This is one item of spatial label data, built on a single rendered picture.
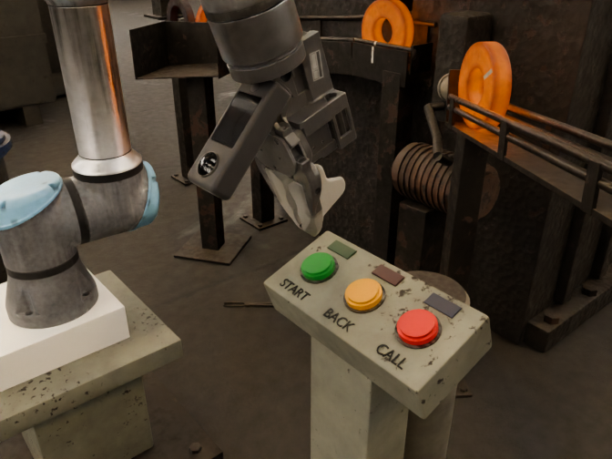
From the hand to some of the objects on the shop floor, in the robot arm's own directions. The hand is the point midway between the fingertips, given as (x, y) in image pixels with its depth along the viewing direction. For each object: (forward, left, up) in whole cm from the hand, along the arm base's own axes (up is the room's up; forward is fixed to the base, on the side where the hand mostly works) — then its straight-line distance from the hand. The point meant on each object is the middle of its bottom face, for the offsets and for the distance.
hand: (306, 229), depth 62 cm
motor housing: (+59, +33, -67) cm, 95 cm away
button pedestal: (+1, -6, -66) cm, 66 cm away
